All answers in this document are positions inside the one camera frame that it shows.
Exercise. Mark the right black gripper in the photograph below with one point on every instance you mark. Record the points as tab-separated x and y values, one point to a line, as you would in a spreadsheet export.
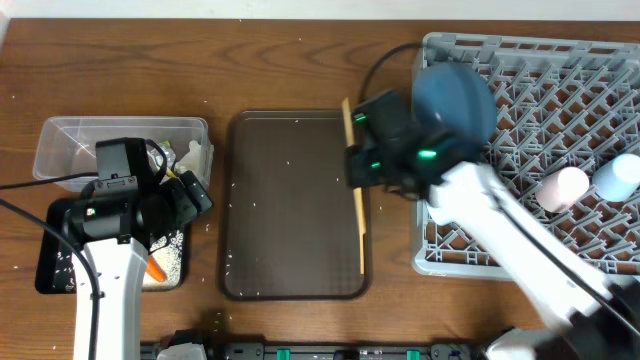
357	177

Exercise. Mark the large blue plate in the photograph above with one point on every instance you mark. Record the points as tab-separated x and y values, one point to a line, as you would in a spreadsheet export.
453	97

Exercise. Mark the white paper napkin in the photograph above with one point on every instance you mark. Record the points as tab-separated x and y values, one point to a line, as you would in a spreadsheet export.
198	160

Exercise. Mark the pink plastic cup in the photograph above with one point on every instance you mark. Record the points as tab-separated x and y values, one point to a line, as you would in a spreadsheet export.
562	189

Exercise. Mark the orange carrot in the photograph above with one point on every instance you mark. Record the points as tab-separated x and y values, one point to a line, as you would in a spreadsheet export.
155	271

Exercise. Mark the light blue plastic cup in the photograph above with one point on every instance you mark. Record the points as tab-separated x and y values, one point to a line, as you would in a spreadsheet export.
617	180

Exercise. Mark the snack wrapper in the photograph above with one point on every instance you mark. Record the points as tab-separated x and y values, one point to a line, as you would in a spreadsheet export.
170	159

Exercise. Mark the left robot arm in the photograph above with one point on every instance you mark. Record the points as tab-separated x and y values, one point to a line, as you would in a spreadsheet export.
110	230

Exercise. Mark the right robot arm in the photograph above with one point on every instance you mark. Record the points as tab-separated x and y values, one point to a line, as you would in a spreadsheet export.
587	315

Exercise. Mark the grey plastic dishwasher rack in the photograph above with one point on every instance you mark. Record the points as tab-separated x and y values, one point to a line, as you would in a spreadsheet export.
560	103

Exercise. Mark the dark brown serving tray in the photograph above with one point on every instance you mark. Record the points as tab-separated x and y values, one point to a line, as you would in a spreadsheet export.
289	228

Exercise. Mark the white rice pile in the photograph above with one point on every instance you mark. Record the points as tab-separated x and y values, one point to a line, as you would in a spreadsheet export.
55	271

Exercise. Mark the clear plastic bin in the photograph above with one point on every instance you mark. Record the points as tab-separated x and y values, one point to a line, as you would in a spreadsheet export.
65	145

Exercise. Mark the black rectangular tray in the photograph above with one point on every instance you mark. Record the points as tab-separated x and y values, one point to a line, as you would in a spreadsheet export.
58	208

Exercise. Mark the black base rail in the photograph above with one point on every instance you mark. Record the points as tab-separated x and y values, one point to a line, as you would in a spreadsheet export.
259	351

